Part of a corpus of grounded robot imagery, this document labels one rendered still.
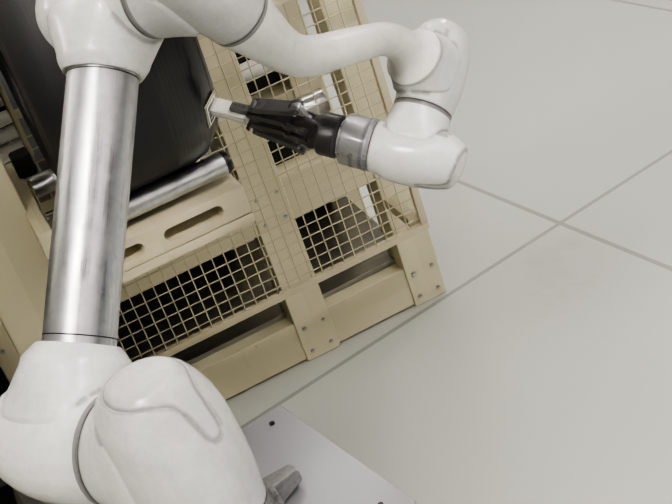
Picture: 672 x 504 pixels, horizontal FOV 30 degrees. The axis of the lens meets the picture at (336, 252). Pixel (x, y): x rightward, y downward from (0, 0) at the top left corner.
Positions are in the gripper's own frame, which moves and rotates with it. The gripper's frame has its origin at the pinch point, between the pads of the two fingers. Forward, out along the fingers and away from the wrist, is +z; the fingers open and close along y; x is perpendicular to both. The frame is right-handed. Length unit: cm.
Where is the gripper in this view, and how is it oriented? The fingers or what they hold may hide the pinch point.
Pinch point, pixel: (231, 110)
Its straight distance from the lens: 217.4
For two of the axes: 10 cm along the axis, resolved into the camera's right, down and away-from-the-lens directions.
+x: 3.3, -8.1, 4.9
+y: 0.6, 5.3, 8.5
